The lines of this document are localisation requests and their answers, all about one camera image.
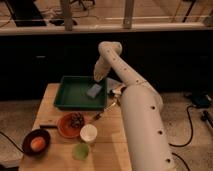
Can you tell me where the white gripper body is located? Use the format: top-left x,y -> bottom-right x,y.
93,57 -> 111,82

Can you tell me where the blue-grey sponge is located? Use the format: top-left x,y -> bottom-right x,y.
86,84 -> 102,98

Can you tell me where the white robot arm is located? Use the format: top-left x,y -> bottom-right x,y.
94,41 -> 177,171

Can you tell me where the green plastic tray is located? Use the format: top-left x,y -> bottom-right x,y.
54,76 -> 107,111

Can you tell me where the brown pine cone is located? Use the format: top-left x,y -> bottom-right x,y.
70,113 -> 84,128

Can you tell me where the orange terracotta bowl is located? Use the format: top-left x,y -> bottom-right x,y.
57,112 -> 89,138

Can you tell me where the white paper cup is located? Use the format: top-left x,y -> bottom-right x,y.
80,124 -> 98,144

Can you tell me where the black flat bar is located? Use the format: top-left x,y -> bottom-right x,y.
39,125 -> 57,129

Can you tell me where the orange fruit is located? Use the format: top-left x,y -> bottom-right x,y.
30,137 -> 46,152

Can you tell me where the dark brown bowl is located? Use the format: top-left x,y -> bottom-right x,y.
22,129 -> 50,156

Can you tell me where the metal spoon with dark handle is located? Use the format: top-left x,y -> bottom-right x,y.
92,102 -> 116,121

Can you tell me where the black floor cable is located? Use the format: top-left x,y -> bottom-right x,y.
168,104 -> 198,171

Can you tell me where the black cable at left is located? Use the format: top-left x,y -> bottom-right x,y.
0,130 -> 24,154

